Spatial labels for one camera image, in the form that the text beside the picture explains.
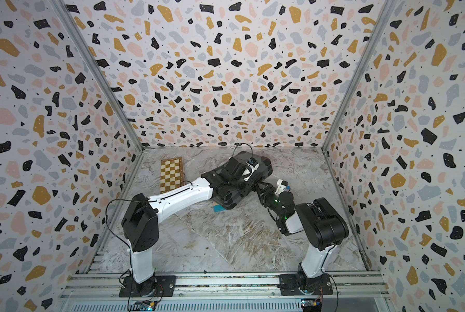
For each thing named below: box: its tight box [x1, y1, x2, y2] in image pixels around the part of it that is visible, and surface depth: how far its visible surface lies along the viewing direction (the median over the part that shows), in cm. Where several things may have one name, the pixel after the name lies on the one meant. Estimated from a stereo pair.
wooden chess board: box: [159, 156, 186, 195], surface depth 108 cm
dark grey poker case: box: [209, 150, 273, 210], surface depth 69 cm
